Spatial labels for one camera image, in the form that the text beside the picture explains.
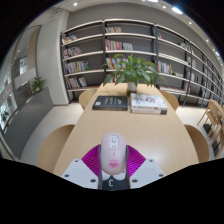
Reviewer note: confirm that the group of slatted wooden chairs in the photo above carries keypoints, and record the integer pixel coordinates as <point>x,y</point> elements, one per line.
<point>213,123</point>

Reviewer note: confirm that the white book with red lettering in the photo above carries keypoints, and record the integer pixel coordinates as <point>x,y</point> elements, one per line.
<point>148,111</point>

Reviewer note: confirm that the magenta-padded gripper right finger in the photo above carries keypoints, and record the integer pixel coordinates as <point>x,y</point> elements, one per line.
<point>148,171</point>

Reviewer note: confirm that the white illustrated book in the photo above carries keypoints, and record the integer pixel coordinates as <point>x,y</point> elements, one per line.
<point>148,101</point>

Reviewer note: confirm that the pink computer mouse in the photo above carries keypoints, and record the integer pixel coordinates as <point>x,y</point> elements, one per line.
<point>113,151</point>

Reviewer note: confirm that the green potted table plant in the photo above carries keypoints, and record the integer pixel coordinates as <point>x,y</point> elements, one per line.
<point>133,71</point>

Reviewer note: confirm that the black book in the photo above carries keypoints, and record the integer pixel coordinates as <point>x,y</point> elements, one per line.
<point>110,102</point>

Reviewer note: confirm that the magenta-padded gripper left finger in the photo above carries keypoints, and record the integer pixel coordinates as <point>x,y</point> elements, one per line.
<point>78,171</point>

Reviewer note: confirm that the grey wall shelf unit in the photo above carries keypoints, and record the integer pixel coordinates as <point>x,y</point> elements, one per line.
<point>133,43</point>

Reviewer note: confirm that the green potted floor plant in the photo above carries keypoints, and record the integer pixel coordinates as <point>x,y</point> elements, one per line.
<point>4,116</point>
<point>38,84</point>

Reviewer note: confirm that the dark cartoon-face mouse pad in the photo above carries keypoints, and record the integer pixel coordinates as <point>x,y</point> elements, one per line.
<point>113,182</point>

